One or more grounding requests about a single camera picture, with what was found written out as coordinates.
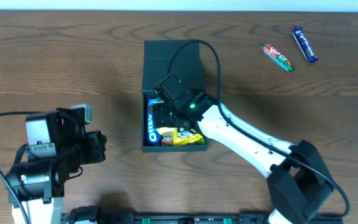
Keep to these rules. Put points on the green Haribo gummy bag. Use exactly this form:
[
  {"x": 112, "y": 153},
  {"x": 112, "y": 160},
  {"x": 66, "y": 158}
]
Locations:
[{"x": 167, "y": 139}]

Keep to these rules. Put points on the yellow Hacks candy bag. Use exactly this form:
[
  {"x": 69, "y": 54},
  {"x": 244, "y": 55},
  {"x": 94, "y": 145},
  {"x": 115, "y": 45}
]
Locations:
[{"x": 184, "y": 138}]

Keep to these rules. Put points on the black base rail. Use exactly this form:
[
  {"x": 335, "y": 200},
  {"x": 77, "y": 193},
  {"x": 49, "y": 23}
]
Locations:
[{"x": 94, "y": 214}]

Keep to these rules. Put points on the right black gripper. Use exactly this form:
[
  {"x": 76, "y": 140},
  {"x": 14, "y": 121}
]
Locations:
[{"x": 173, "y": 116}]

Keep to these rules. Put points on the dark blue chocolate bar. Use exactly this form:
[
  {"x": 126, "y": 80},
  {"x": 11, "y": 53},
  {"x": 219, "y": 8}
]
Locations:
[{"x": 304, "y": 45}]

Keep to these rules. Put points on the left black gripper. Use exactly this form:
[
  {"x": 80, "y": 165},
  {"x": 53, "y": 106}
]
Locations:
[{"x": 96, "y": 146}]

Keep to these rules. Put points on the blue Oreo cookie pack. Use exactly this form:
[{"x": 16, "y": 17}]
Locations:
[{"x": 152, "y": 130}]

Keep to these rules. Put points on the red green snack bar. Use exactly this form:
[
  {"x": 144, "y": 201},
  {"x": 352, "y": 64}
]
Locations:
[{"x": 277, "y": 57}]

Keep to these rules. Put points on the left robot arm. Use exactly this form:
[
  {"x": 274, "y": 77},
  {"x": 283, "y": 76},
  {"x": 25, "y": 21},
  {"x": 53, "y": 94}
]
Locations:
[{"x": 40, "y": 171}]

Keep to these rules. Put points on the black gift box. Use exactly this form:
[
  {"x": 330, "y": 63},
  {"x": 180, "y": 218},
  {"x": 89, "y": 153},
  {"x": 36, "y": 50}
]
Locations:
[{"x": 159, "y": 59}]

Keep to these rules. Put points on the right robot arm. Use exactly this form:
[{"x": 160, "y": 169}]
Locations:
[{"x": 296, "y": 174}]

